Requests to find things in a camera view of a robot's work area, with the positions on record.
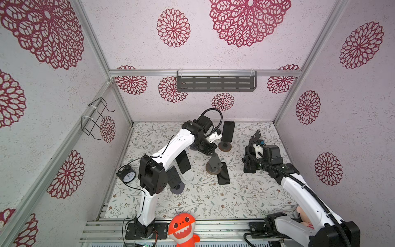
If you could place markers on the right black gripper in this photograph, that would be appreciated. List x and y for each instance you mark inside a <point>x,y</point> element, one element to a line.
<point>250,160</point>

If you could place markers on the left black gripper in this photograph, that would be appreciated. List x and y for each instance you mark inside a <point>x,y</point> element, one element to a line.
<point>211,150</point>

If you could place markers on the phone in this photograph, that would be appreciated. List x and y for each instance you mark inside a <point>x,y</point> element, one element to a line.
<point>183,162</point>
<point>228,131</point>
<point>173,177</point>
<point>215,161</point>
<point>223,175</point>

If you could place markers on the black stand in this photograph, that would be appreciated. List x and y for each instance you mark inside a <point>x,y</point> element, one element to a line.
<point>256,137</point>

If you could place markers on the wooden round stand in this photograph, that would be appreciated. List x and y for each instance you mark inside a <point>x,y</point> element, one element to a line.
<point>213,170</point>
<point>225,146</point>

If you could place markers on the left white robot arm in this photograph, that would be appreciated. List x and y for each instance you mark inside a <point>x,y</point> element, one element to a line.
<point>155,172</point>

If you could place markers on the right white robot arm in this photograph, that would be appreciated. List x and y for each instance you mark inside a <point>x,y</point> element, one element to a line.
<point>328,230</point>

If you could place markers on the grey round stand front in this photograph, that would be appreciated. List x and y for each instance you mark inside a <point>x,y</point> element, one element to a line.
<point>178,189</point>

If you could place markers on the boy doll plush toy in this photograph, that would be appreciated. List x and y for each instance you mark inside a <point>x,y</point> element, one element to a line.
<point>304,218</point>

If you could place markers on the red shark plush toy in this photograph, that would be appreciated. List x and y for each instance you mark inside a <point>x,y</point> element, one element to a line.
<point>181,230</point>

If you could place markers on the small black alarm clock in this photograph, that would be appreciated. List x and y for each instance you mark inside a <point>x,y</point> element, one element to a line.
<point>126,174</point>

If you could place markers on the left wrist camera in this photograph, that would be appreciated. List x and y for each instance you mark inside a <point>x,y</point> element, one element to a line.
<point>213,137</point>

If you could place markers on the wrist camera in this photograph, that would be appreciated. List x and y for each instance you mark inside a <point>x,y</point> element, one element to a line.
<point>213,137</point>
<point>257,149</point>

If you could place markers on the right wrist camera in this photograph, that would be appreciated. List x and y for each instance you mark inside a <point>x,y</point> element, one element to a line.
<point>257,149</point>

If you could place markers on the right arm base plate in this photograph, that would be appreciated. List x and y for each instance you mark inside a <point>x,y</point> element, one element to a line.
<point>259,228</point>

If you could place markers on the grey wall shelf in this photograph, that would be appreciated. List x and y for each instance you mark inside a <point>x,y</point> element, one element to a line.
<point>216,83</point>

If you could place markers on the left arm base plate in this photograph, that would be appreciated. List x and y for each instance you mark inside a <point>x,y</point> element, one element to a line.
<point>154,231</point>

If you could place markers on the black wire wall rack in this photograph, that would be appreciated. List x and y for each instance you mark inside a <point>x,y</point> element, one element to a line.
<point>99,125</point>

